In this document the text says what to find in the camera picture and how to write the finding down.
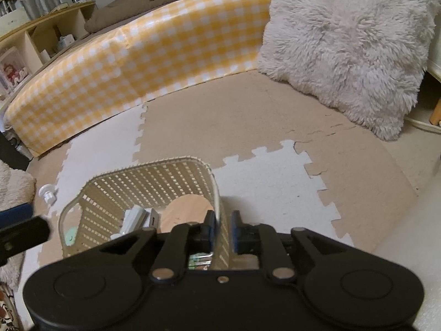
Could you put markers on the white plastic device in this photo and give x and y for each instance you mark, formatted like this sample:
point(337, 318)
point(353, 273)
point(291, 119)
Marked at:
point(132, 219)

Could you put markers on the wooden furniture leg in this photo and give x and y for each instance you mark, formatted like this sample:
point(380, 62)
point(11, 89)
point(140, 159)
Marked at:
point(436, 112)

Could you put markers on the boxed doll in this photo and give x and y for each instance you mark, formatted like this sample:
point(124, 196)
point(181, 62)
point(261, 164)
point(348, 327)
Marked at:
point(13, 72)

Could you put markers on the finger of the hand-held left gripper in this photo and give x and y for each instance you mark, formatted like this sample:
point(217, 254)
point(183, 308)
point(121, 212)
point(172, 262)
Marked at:
point(24, 238)
point(15, 215)

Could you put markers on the yellow checkered padded bumper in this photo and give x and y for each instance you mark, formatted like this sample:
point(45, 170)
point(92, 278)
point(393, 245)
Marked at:
point(120, 76)

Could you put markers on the teal plastic item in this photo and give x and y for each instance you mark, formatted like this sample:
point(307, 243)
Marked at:
point(71, 236)

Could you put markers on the white suction hook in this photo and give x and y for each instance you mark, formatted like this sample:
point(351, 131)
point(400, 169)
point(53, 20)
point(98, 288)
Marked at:
point(47, 193)

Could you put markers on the round frog print coaster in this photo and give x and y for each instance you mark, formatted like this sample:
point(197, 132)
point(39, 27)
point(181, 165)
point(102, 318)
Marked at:
point(186, 213)

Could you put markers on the cream plastic lattice basket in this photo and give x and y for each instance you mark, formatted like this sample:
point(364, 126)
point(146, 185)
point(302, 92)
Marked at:
point(137, 186)

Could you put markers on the small white teal item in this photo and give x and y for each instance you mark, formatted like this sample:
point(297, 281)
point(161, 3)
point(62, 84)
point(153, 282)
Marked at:
point(65, 42)

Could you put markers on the patterned cloth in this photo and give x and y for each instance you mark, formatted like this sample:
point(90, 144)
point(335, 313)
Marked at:
point(7, 310)

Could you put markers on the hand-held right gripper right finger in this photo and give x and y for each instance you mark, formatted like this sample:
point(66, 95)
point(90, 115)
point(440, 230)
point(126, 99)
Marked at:
point(235, 238)

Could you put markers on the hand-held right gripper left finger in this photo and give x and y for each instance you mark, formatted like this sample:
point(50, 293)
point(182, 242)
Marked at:
point(212, 236)

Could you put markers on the beige foam mat tile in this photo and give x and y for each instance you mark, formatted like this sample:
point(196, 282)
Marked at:
point(365, 186)
point(224, 117)

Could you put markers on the beige fluffy blanket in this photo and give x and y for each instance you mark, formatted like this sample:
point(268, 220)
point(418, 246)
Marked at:
point(13, 193)

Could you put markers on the brown bedding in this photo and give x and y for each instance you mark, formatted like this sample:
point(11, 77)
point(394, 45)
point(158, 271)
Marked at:
point(155, 3)

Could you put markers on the white fluffy pillow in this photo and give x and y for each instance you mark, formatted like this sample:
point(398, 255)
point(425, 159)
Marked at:
point(344, 48)

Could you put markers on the white charger block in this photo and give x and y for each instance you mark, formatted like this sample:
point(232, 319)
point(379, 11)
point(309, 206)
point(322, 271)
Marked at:
point(153, 220)

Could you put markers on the wooden cubby shelf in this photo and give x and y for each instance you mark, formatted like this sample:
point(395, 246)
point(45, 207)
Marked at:
point(41, 34)

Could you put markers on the white foam mat tile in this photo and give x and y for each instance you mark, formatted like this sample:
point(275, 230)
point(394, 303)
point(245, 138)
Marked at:
point(103, 144)
point(275, 193)

